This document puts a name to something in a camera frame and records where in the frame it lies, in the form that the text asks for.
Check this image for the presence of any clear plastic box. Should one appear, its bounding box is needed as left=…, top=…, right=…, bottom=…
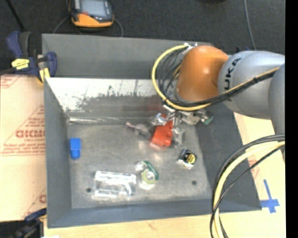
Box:
left=92, top=170, right=138, bottom=200

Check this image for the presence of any green clear tape dispenser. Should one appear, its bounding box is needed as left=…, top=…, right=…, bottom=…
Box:
left=135, top=160, right=160, bottom=190

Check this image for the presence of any black yellow tape measure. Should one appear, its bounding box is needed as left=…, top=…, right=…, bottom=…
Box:
left=176, top=149, right=197, bottom=170

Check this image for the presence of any blue plastic block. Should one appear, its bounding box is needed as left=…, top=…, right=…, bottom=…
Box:
left=69, top=137, right=82, bottom=160

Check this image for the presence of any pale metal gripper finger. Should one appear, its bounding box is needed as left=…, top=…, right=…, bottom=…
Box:
left=170, top=126, right=186, bottom=148
left=125, top=112, right=168, bottom=136

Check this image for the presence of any red toy brick block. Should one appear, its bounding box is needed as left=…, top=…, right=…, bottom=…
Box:
left=150, top=120, right=174, bottom=149

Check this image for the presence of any brown cardboard board red print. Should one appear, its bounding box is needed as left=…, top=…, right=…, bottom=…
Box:
left=0, top=73, right=48, bottom=223

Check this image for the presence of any grey metal bin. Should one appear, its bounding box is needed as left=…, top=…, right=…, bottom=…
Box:
left=41, top=33, right=262, bottom=228

